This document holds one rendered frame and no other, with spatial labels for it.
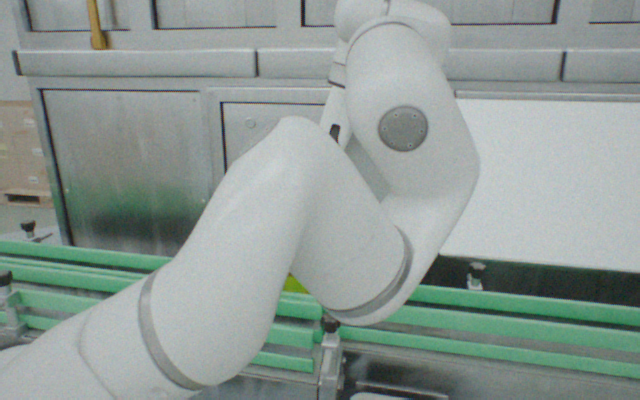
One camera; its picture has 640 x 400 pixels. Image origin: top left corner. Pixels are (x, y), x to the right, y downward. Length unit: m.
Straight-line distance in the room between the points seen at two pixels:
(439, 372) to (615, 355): 0.28
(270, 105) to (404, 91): 0.55
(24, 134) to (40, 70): 3.50
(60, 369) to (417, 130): 0.27
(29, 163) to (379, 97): 4.46
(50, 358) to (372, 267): 0.20
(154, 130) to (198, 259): 0.78
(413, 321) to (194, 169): 0.57
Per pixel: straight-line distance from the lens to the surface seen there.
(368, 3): 0.55
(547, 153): 0.84
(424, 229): 0.33
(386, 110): 0.30
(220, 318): 0.23
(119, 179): 1.08
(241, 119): 0.85
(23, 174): 4.74
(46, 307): 0.92
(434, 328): 0.77
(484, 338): 0.78
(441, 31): 0.49
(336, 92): 0.62
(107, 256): 1.01
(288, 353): 0.71
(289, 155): 0.23
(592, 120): 0.85
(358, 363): 0.80
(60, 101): 1.14
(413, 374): 0.80
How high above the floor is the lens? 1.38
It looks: 18 degrees down
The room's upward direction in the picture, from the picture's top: straight up
